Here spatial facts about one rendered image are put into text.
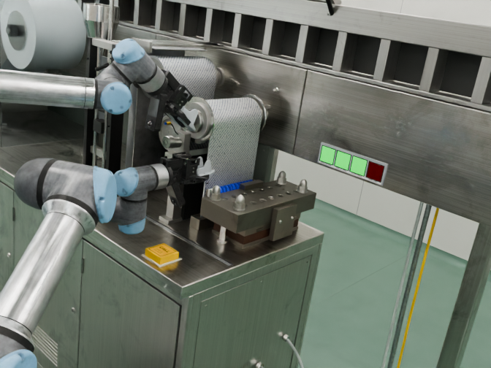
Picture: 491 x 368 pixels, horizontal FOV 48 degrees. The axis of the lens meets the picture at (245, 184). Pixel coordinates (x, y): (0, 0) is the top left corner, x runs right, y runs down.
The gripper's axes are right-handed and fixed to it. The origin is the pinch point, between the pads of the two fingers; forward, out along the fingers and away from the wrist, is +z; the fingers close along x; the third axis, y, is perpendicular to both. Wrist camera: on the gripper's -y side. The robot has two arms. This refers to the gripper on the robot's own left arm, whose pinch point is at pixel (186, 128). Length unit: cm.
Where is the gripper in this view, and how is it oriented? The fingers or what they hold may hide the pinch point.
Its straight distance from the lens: 173.3
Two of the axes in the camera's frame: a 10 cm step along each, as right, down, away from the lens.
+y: 5.4, -8.2, 2.1
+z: 4.3, 4.8, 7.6
